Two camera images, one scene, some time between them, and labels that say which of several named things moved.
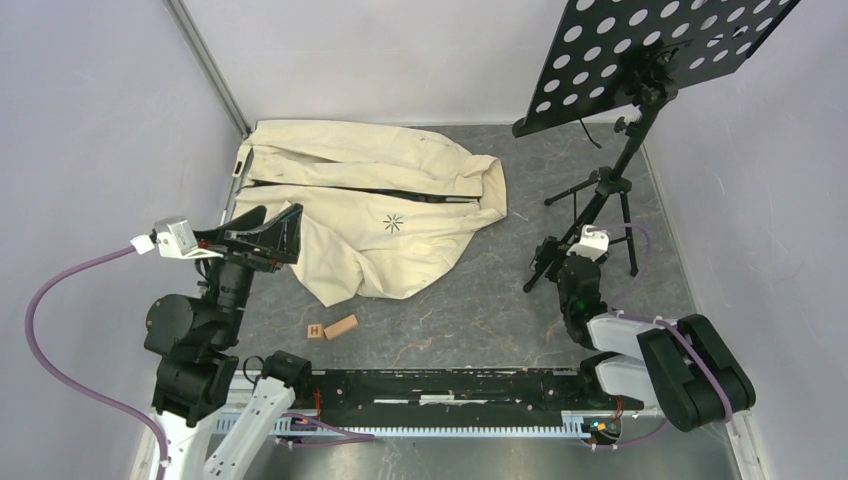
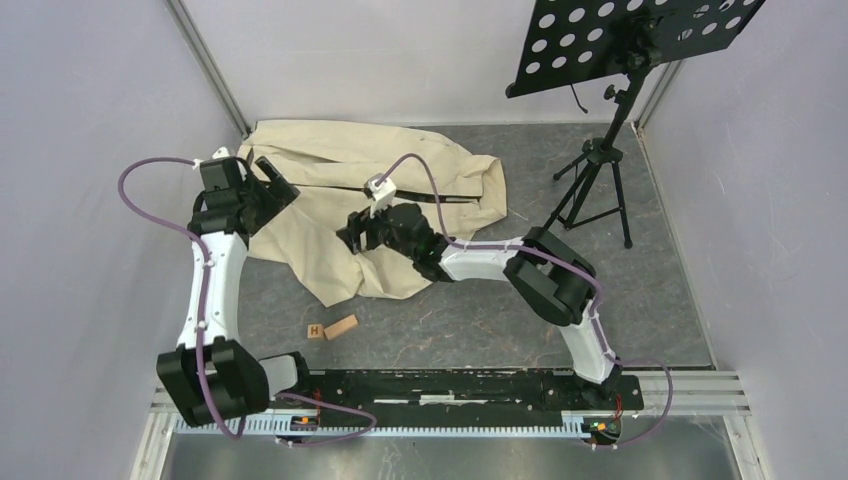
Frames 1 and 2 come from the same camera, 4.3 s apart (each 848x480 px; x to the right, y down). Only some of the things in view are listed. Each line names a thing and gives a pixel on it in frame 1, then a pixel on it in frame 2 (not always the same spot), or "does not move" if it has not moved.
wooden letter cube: x=315 y=332 does not move
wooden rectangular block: x=341 y=326 does not move
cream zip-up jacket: x=385 y=208 does not move
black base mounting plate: x=513 y=390 does not move
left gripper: x=279 y=236 to x=278 y=195
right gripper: x=553 y=249 to x=364 y=220
